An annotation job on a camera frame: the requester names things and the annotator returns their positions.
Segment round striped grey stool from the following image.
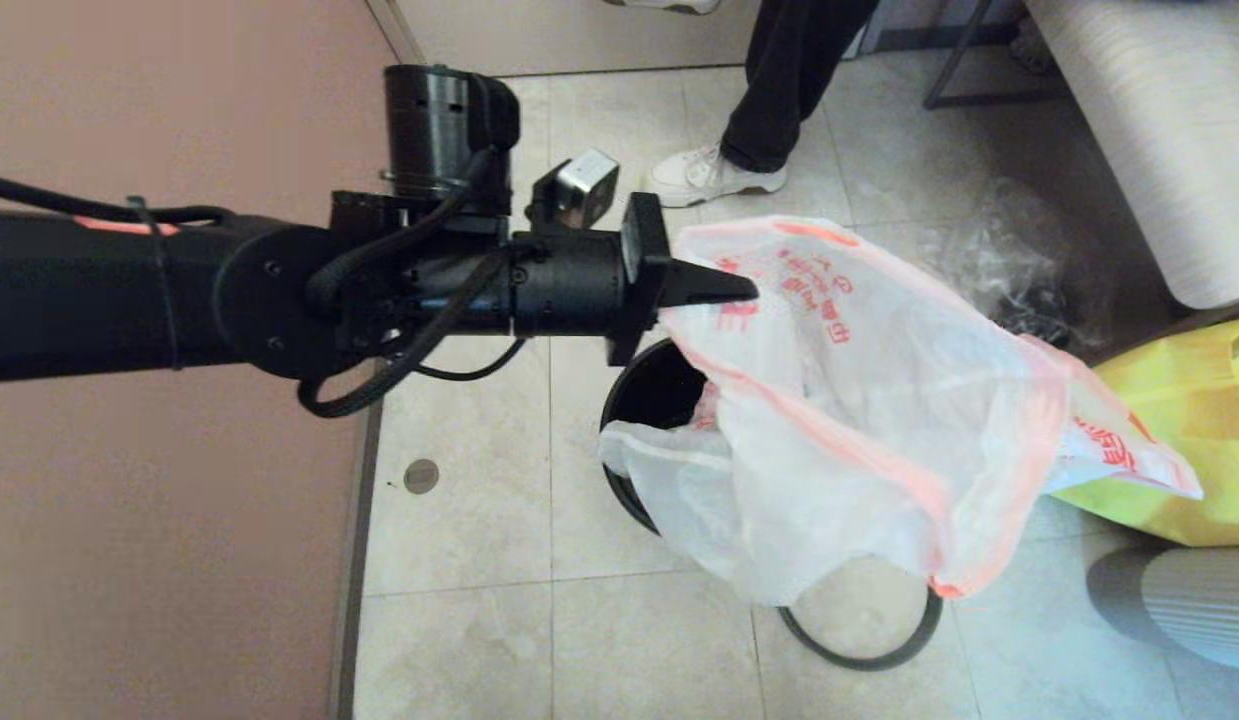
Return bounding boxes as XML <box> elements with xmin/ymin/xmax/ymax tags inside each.
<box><xmin>1087</xmin><ymin>548</ymin><xmax>1239</xmax><ymax>673</ymax></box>

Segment grey metal furniture leg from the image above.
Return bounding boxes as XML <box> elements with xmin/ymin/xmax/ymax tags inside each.
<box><xmin>924</xmin><ymin>0</ymin><xmax>1070</xmax><ymax>109</ymax></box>

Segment small left wrist camera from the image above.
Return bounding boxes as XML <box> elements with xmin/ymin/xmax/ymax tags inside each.
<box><xmin>527</xmin><ymin>150</ymin><xmax>620</xmax><ymax>233</ymax></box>

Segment white sneaker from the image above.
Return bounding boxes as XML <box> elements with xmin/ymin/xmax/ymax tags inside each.
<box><xmin>604</xmin><ymin>0</ymin><xmax>722</xmax><ymax>17</ymax></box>
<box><xmin>647</xmin><ymin>143</ymin><xmax>788</xmax><ymax>209</ymax></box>

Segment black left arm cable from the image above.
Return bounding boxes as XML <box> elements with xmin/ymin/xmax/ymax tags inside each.
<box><xmin>0</xmin><ymin>150</ymin><xmax>530</xmax><ymax>421</ymax></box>

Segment beige striped sofa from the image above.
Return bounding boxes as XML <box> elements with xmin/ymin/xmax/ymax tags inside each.
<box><xmin>1024</xmin><ymin>0</ymin><xmax>1239</xmax><ymax>311</ymax></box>

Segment clear plastic bag with rubbish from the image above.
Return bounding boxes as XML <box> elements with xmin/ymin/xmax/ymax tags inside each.
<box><xmin>929</xmin><ymin>180</ymin><xmax>1110</xmax><ymax>351</ymax></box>

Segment person's leg dark trousers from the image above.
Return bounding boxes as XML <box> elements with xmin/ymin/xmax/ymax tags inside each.
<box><xmin>721</xmin><ymin>0</ymin><xmax>880</xmax><ymax>173</ymax></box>

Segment white red-print plastic bag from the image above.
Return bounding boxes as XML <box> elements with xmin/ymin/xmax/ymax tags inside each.
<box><xmin>597</xmin><ymin>215</ymin><xmax>1070</xmax><ymax>608</ymax></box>

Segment yellow plastic bag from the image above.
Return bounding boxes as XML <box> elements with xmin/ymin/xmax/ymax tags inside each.
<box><xmin>1049</xmin><ymin>318</ymin><xmax>1239</xmax><ymax>549</ymax></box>

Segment white liner bag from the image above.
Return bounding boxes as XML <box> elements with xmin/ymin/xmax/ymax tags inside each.
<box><xmin>1019</xmin><ymin>335</ymin><xmax>1205</xmax><ymax>501</ymax></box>

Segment black round trash bin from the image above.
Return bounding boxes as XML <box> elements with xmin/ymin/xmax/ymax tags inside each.
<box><xmin>599</xmin><ymin>338</ymin><xmax>720</xmax><ymax>536</ymax></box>

